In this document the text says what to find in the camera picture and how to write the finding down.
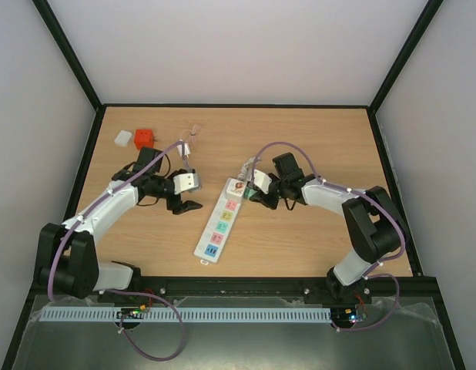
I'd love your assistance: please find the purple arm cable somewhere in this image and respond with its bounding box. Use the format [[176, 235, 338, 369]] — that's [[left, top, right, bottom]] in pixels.
[[250, 141, 407, 332], [47, 140, 187, 363]]

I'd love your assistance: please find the green plug adapter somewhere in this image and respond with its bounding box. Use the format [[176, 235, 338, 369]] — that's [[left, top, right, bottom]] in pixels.
[[244, 187, 257, 200]]

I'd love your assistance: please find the red cube socket adapter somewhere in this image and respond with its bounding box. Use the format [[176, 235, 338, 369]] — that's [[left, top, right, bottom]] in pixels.
[[133, 129, 155, 150]]

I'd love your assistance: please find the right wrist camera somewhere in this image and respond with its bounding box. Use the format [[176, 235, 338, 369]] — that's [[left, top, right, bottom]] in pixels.
[[249, 170, 272, 194]]

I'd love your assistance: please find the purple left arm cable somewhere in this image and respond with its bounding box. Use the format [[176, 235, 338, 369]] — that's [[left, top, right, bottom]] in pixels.
[[47, 140, 187, 363]]

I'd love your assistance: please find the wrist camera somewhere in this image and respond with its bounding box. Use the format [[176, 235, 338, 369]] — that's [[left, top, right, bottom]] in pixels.
[[173, 173, 202, 195], [249, 170, 272, 194]]

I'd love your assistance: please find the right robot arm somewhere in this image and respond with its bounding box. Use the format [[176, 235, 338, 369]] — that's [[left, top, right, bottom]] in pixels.
[[247, 153, 409, 302]]

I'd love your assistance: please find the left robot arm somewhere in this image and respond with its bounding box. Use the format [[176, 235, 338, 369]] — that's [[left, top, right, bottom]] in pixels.
[[33, 148, 202, 301]]

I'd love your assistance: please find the white multicolour power strip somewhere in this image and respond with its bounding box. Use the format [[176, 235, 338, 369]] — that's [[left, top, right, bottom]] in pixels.
[[193, 177, 244, 265]]

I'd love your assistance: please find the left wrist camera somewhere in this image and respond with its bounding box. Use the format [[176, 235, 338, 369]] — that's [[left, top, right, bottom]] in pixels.
[[173, 173, 202, 195]]

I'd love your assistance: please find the white tiger cube adapter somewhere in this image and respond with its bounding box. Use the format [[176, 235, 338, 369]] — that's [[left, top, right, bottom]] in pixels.
[[225, 178, 246, 203]]

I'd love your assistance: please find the white usb charger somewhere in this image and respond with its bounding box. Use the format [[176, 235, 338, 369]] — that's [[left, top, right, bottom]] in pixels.
[[177, 142, 191, 159]]

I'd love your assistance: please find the light blue slotted cable duct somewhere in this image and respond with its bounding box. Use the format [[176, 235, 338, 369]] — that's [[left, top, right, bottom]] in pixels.
[[39, 307, 331, 324]]

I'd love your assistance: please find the black metal frame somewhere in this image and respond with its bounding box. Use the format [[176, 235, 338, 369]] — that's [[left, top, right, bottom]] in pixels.
[[1, 0, 466, 370]]

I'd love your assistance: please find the white plug adapter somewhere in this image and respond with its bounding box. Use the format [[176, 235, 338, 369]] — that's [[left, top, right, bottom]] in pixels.
[[114, 130, 132, 147]]

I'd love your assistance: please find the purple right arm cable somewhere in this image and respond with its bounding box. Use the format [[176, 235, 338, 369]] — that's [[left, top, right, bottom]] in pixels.
[[250, 141, 407, 332]]

